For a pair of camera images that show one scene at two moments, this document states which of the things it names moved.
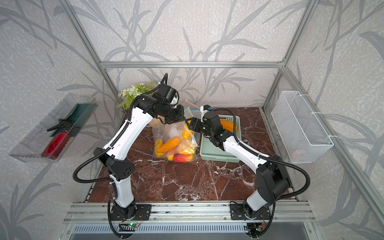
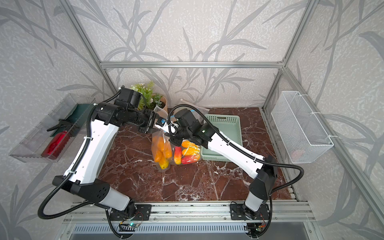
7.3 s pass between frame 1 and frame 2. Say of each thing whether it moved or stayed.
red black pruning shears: stayed
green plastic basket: stayed
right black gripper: moved
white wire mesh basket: stayed
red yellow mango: moved
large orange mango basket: moved
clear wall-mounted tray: stayed
